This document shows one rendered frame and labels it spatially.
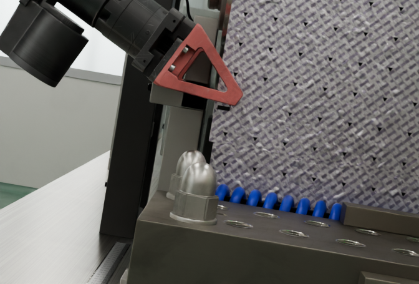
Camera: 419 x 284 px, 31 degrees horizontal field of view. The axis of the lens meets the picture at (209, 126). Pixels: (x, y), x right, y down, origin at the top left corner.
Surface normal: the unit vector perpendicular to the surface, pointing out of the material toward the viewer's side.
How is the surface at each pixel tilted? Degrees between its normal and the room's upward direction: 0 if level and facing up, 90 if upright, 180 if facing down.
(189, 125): 90
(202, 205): 90
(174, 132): 90
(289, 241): 0
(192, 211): 90
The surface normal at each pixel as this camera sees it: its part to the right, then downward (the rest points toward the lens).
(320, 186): -0.02, 0.05
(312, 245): 0.16, -0.99
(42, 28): -0.30, -0.16
